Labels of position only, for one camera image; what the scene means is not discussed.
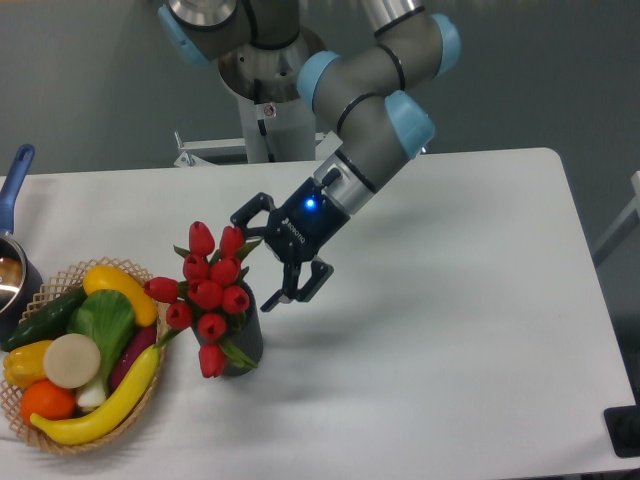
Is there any red tulip bouquet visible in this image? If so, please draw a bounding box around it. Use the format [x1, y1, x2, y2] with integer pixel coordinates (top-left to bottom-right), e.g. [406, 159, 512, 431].
[144, 221, 260, 347]

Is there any yellow banana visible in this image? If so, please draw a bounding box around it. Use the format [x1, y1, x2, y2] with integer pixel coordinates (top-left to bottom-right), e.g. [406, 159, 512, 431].
[30, 346, 160, 446]

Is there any white frame at right edge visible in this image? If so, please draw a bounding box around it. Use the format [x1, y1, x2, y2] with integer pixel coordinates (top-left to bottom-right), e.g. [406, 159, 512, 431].
[592, 171, 639, 268]

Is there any beige round disc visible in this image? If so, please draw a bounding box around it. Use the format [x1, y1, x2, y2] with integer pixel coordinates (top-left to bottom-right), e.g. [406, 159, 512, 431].
[43, 334, 101, 389]

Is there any yellow squash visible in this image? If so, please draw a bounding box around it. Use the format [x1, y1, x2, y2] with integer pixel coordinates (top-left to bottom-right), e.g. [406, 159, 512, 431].
[82, 264, 158, 327]

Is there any purple sweet potato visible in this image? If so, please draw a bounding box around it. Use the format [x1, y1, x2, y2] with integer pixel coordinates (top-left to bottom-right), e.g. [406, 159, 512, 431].
[109, 326, 157, 392]

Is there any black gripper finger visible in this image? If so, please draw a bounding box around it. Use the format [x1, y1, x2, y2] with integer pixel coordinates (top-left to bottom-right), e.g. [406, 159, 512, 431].
[230, 192, 278, 238]
[259, 258, 335, 314]

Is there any green cucumber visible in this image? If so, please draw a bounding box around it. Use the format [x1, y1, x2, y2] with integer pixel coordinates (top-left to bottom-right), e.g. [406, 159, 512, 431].
[1, 288, 87, 352]

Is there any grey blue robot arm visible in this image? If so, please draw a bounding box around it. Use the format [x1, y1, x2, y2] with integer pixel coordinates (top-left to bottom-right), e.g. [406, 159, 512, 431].
[158, 1, 461, 311]

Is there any blue handled saucepan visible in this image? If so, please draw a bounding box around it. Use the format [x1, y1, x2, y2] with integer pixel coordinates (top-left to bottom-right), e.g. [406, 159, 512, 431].
[1, 144, 43, 342]

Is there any green bok choy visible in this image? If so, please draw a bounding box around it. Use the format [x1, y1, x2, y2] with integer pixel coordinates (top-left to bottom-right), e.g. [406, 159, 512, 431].
[66, 290, 135, 413]

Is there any orange fruit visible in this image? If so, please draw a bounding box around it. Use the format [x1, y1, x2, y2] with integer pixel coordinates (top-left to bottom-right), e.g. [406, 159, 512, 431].
[20, 380, 76, 424]

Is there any black device at table corner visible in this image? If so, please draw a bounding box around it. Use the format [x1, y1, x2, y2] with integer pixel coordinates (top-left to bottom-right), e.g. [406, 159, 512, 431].
[603, 405, 640, 458]

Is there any yellow bell pepper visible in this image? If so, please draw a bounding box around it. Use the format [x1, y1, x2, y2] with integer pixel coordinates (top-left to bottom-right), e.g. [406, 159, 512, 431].
[3, 340, 53, 390]

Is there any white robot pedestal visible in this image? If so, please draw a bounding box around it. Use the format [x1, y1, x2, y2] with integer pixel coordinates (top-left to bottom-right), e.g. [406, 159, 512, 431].
[237, 97, 316, 163]

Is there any dark grey ribbed vase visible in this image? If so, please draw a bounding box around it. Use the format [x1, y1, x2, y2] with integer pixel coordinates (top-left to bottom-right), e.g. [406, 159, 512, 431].
[192, 282, 264, 378]

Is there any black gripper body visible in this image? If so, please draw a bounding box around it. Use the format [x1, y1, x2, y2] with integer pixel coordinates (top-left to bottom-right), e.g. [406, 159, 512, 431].
[264, 178, 350, 263]

